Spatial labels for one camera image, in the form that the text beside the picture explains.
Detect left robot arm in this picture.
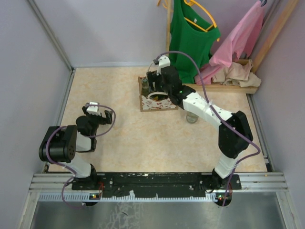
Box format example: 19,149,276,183
39,102,116,190

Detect yellow clothes hanger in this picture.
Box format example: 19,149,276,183
157,0,220,42

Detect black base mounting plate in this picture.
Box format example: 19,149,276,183
82,172,241,198

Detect white cable duct strip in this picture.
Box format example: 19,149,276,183
38,192,233,203

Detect clear bottle in bag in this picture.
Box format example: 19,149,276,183
142,78,150,97

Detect beige crumpled cloth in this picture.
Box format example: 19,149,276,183
212,60,262,87

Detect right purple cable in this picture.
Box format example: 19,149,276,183
153,51,261,207

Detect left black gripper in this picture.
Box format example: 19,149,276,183
83,107,113,136

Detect pink shirt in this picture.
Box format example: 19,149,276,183
194,0,264,85

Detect wooden clothes rack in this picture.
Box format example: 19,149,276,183
162,0,299,94

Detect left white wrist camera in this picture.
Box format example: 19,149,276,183
85,102,101,116

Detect dark bottle in bag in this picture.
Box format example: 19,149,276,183
151,94,166,101

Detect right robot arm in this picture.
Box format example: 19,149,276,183
146,66,253,190

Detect patterned canvas tote bag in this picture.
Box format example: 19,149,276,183
138,76,178,112

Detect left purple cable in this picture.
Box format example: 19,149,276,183
46,103,116,209

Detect green tank top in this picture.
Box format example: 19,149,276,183
168,0,221,84

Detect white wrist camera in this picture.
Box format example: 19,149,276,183
85,102,101,116
153,55,171,75

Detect clear glass bottle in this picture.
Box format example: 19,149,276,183
186,113,199,124

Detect purple cable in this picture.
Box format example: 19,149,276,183
153,51,261,207
46,103,116,209

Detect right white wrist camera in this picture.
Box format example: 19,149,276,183
153,55,171,75

